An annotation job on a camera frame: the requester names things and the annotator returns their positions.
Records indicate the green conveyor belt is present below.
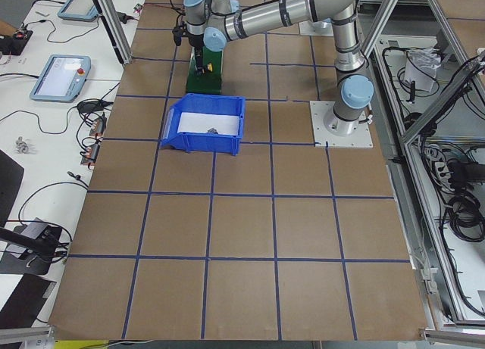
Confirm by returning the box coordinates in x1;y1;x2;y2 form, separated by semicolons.
186;47;223;95

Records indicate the white foam pad left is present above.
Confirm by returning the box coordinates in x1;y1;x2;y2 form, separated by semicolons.
177;112;239;136

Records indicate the near teach pendant tablet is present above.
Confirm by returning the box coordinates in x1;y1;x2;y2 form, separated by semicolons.
30;55;91;102

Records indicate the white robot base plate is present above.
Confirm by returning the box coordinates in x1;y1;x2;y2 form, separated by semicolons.
309;101;374;148

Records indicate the far teach pendant tablet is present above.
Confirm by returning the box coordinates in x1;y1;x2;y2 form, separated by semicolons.
58;0;98;22

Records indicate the blue plastic bin left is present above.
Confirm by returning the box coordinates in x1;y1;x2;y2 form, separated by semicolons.
160;93;246;155

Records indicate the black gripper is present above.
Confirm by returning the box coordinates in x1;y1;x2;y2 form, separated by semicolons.
189;38;204;76

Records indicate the aluminium frame post right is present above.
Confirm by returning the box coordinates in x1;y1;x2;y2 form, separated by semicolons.
361;0;398;58

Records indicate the teach pendant tablet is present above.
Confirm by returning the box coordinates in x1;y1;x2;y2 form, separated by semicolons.
58;0;98;22
30;55;91;102

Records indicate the aluminium frame post left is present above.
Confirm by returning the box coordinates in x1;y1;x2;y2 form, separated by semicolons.
92;0;132;65

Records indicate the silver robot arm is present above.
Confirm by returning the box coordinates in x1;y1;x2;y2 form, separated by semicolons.
172;0;374;136

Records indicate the aluminium frame post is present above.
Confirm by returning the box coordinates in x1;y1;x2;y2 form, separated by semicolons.
361;0;398;58
92;0;132;65

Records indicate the black monitor stand base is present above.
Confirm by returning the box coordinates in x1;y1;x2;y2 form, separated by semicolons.
1;218;72;276

